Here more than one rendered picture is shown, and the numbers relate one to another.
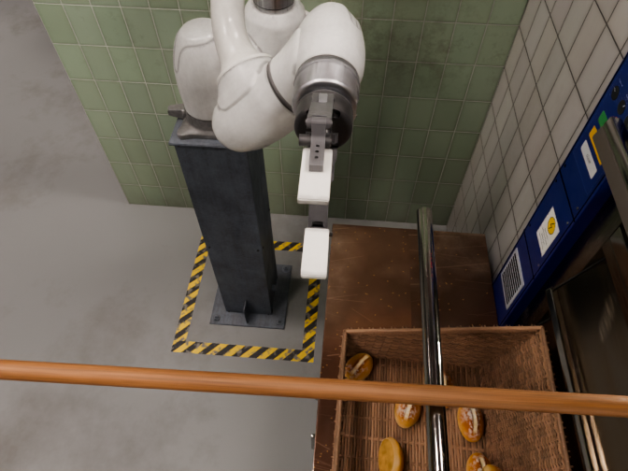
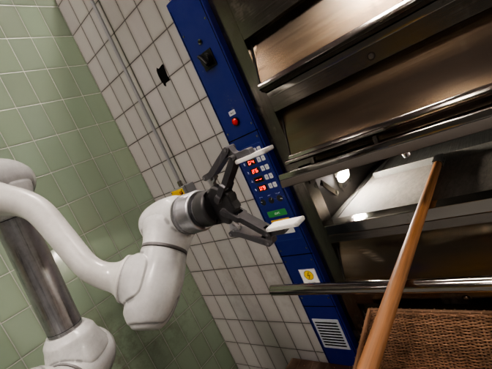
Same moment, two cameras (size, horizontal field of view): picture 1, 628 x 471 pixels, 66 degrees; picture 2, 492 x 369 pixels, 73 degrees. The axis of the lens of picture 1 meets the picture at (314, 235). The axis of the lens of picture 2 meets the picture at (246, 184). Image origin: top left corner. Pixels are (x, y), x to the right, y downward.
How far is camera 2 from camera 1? 0.58 m
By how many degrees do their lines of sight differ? 63
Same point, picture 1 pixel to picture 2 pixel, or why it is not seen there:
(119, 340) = not seen: outside the picture
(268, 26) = (76, 337)
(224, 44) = (102, 269)
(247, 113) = (157, 274)
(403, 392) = (394, 282)
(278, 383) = (369, 348)
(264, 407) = not seen: outside the picture
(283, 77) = (162, 232)
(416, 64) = (162, 334)
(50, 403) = not seen: outside the picture
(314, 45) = (167, 202)
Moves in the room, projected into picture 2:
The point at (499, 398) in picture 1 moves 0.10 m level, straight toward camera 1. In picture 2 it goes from (406, 247) to (435, 261)
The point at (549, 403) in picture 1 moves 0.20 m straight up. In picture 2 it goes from (412, 233) to (384, 159)
